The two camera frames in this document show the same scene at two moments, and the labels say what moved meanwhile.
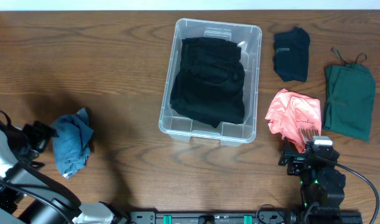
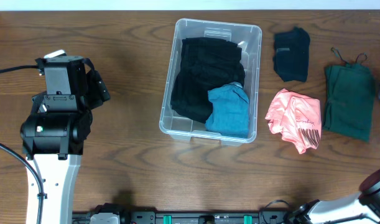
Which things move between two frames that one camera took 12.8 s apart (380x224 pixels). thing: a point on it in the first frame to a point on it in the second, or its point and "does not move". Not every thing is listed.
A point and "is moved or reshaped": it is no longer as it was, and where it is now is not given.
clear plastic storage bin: x=176 y=124 does not move
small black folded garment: x=291 y=54 does not move
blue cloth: x=71 y=134 is moved or reshaped
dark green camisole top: x=349 y=98 does not move
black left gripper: x=39 y=132 to x=94 y=89
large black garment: x=209 y=85 does not move
